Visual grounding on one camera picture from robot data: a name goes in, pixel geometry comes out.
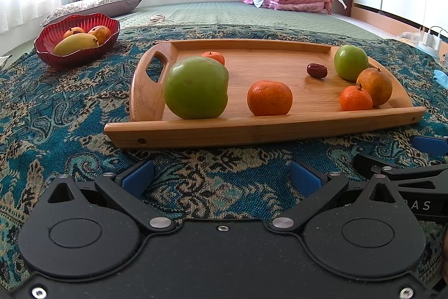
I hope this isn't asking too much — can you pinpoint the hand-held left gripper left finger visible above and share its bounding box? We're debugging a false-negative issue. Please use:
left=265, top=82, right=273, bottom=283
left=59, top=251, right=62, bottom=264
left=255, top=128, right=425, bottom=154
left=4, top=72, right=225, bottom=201
left=45, top=160, right=176, bottom=234

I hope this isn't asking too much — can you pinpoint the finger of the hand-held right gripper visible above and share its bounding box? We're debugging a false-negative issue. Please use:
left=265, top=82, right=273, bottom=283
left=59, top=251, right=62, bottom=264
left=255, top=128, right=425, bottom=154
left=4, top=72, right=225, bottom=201
left=412, top=135, right=448, bottom=157
left=353, top=152, right=448, bottom=187

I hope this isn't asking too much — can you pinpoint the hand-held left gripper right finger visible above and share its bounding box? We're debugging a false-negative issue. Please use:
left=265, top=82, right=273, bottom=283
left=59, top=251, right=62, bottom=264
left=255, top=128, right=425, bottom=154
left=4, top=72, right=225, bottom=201
left=267, top=160, right=403, bottom=235

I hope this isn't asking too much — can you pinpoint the wooden tray with handles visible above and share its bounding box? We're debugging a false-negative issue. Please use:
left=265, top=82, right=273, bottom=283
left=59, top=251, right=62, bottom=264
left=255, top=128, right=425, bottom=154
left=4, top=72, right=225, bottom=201
left=104, top=39, right=426, bottom=149

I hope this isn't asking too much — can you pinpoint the small mandarin with stem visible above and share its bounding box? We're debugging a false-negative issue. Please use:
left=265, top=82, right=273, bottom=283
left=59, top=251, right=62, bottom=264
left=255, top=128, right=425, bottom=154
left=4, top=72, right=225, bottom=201
left=340, top=84, right=374, bottom=111

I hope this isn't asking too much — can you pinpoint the large orange mandarin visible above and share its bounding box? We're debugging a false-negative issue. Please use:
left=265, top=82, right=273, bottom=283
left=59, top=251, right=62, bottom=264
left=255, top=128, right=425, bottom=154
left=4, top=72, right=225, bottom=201
left=247, top=80, right=293, bottom=117

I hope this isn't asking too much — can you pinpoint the small green apple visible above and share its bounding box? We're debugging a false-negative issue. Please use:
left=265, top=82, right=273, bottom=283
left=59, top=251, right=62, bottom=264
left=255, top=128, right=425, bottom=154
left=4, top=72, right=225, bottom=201
left=333, top=44, right=369, bottom=82

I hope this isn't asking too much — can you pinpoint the red date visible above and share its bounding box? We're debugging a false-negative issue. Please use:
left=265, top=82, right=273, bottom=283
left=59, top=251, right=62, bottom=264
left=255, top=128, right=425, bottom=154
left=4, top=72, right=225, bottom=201
left=307, top=63, right=328, bottom=79

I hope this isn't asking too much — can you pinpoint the small orange mandarin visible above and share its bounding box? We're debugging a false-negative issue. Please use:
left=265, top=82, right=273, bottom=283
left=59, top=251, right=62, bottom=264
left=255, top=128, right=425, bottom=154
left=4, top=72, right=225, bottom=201
left=201, top=51, right=225, bottom=66

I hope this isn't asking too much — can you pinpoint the person's right hand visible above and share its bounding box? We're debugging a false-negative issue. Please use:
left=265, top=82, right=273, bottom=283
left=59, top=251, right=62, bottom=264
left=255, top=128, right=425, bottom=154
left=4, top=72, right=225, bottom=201
left=442, top=232, right=448, bottom=282

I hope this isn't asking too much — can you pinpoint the light blue cloth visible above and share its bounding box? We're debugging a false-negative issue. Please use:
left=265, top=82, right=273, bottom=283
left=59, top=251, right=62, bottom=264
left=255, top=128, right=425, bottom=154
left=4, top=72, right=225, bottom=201
left=432, top=69, right=448, bottom=89

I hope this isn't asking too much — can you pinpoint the yellow-orange citrus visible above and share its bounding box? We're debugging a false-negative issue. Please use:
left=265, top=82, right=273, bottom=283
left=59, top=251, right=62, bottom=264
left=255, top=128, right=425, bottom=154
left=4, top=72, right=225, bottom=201
left=356, top=67, right=393, bottom=107

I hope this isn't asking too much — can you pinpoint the teal paisley blanket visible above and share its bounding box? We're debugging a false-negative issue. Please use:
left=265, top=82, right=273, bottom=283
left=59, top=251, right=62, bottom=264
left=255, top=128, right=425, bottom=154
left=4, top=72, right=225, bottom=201
left=0, top=23, right=448, bottom=286

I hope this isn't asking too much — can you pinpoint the large green apple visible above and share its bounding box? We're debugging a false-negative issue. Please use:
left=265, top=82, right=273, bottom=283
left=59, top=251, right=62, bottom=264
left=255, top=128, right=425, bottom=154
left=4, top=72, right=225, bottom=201
left=163, top=57, right=230, bottom=120

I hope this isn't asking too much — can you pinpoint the red ribbed glass bowl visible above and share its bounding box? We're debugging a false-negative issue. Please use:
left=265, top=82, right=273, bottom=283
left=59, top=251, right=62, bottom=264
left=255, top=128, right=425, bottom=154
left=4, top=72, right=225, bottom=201
left=34, top=13, right=120, bottom=69

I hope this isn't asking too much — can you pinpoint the yellow mango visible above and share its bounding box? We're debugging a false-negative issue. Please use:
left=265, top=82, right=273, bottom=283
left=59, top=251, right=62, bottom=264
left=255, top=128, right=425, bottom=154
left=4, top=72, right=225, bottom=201
left=53, top=33, right=99, bottom=56

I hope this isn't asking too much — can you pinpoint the orange-red fruit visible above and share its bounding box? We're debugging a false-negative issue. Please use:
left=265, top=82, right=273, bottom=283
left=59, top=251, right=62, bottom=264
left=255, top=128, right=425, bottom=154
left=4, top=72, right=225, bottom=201
left=87, top=25, right=112, bottom=45

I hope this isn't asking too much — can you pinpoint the round orange-yellow fruit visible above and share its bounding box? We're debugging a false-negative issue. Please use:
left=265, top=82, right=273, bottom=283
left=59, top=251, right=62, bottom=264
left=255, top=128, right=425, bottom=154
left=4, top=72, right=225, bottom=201
left=62, top=27, right=86, bottom=40

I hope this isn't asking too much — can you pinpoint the floral grey pillow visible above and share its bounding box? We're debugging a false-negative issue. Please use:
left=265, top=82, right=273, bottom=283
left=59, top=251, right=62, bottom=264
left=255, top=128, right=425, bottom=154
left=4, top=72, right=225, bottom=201
left=41, top=0, right=145, bottom=27

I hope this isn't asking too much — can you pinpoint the green quilted mat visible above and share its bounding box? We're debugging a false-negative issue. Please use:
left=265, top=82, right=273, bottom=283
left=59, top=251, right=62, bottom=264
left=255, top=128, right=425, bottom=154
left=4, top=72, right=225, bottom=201
left=0, top=1, right=383, bottom=75

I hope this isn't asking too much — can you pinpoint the white charger with cables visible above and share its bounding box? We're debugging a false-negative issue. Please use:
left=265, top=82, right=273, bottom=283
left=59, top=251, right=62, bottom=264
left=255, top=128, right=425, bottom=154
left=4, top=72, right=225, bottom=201
left=399, top=31, right=440, bottom=57

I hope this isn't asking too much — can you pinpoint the white cable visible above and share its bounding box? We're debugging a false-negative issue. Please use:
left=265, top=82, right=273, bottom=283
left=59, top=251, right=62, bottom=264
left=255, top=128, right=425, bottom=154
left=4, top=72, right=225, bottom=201
left=149, top=15, right=176, bottom=25

